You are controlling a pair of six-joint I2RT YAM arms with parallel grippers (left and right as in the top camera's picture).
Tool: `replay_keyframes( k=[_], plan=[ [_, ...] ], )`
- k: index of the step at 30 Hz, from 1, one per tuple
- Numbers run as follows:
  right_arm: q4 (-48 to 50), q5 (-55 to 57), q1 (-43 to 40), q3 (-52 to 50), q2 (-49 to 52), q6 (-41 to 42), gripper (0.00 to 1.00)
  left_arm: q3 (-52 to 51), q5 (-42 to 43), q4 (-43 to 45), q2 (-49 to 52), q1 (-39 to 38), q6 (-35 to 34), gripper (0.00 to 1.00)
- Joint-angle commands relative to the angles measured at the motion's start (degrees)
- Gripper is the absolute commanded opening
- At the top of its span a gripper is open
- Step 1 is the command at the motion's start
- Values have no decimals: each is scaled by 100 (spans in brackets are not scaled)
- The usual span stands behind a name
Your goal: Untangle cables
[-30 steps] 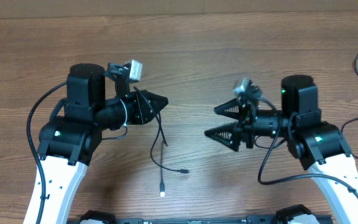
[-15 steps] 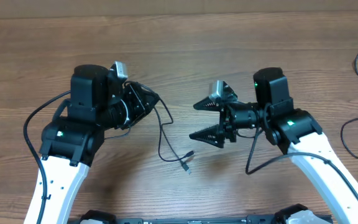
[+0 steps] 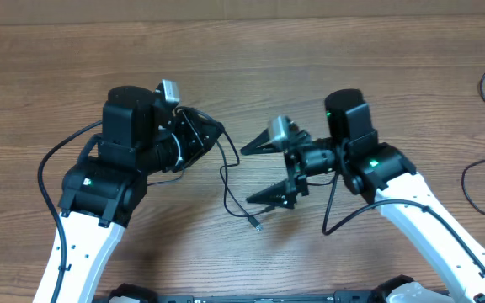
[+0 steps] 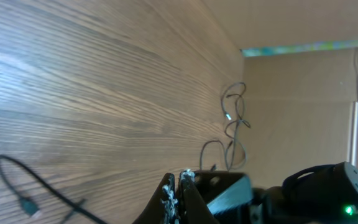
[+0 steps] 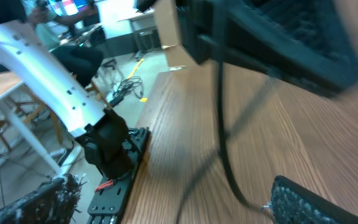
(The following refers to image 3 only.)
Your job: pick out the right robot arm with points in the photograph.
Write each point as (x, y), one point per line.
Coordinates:
(389, 182)

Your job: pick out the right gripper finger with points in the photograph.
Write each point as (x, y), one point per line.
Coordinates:
(260, 145)
(282, 194)

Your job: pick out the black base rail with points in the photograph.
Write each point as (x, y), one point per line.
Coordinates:
(338, 296)

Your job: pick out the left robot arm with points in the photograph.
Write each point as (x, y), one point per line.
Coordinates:
(143, 132)

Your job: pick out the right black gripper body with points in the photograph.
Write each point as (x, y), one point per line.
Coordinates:
(293, 165)

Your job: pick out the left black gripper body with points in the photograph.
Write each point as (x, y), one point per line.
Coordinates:
(192, 144)

